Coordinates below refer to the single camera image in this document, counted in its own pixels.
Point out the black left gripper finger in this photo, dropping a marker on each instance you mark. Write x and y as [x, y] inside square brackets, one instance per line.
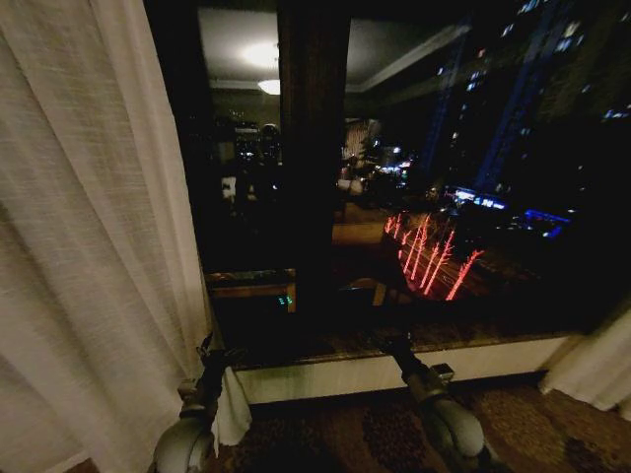
[205, 344]

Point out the white sheer curtain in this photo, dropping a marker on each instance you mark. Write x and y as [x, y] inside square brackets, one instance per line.
[89, 207]
[596, 367]

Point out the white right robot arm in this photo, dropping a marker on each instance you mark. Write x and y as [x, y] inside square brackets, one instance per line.
[451, 419]

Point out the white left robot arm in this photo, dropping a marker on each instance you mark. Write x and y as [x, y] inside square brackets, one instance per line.
[185, 441]

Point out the dark marble window sill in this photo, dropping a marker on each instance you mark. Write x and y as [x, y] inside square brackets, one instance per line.
[443, 340]

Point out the dark wooden window post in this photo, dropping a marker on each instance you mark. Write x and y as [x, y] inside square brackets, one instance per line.
[313, 157]

